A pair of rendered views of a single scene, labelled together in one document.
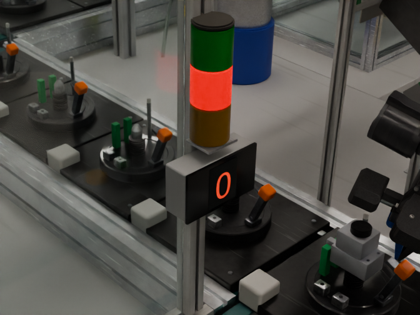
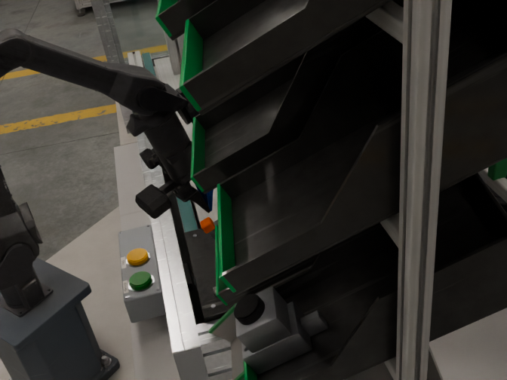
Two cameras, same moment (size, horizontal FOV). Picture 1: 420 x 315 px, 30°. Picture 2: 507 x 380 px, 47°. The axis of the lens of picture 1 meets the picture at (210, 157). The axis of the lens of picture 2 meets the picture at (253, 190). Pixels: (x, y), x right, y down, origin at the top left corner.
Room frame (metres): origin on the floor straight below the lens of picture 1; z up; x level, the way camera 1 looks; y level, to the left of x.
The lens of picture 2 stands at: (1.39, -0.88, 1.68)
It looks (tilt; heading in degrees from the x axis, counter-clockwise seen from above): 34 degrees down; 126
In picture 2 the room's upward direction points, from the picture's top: 9 degrees counter-clockwise
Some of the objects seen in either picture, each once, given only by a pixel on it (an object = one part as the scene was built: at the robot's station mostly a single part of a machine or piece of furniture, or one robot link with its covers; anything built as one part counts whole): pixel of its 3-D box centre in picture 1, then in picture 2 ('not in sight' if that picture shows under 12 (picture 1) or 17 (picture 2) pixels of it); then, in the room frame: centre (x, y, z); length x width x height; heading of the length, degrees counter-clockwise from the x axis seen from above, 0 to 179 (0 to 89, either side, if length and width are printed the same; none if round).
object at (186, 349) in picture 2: not in sight; (164, 214); (0.59, -0.13, 0.91); 0.89 x 0.06 x 0.11; 135
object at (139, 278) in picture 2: not in sight; (140, 282); (0.73, -0.36, 0.96); 0.04 x 0.04 x 0.02
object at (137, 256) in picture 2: not in sight; (138, 258); (0.68, -0.31, 0.96); 0.04 x 0.04 x 0.02
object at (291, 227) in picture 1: (230, 197); not in sight; (1.07, -0.04, 1.01); 0.24 x 0.24 x 0.13; 45
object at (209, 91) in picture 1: (210, 82); not in sight; (0.84, 0.00, 1.33); 0.05 x 0.05 x 0.05
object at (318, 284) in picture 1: (321, 287); not in sight; (0.87, -0.17, 1.00); 0.02 x 0.01 x 0.02; 45
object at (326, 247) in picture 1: (325, 260); not in sight; (0.91, -0.18, 1.01); 0.01 x 0.01 x 0.05; 45
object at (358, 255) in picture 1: (352, 242); not in sight; (0.90, -0.21, 1.06); 0.08 x 0.04 x 0.07; 45
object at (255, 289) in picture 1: (258, 290); not in sight; (0.89, -0.08, 0.97); 0.05 x 0.05 x 0.04; 45
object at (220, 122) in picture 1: (209, 120); not in sight; (0.84, 0.00, 1.28); 0.05 x 0.05 x 0.05
